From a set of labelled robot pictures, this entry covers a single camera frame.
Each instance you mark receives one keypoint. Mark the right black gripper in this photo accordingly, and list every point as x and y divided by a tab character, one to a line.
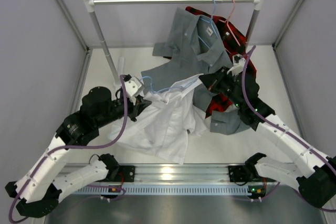
212	81

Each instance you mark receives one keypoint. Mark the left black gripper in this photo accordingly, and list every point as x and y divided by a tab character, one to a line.
140	104

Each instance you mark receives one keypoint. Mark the light blue hanger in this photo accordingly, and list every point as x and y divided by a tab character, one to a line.
155	88

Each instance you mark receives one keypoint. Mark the white shirt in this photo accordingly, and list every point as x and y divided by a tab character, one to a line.
163	128

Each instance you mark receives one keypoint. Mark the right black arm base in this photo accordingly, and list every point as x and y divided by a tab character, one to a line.
242	176

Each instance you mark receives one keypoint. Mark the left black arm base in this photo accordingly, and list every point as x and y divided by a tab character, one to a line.
126	174

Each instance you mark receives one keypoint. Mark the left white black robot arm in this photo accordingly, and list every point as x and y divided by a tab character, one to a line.
42	189

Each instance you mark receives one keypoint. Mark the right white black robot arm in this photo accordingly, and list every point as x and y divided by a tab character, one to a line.
310	172

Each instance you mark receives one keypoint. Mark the red black plaid shirt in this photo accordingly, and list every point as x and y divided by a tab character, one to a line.
219	102

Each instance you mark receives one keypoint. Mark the grey button-up shirt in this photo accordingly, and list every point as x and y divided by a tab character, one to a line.
193	48

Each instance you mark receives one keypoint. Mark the blue hanger holding grey shirt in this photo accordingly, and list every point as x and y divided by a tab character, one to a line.
210	20

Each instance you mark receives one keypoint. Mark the white metal clothes rack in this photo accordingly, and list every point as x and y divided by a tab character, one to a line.
90	7

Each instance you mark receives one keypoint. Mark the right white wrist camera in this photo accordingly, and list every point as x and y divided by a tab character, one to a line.
238	65

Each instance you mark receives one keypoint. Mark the pink wire hanger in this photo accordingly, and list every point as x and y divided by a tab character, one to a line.
231	14

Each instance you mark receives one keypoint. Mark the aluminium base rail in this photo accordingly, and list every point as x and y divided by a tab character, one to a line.
175	174

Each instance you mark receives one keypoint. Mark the slotted grey cable duct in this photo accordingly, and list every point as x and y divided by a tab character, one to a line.
189	190

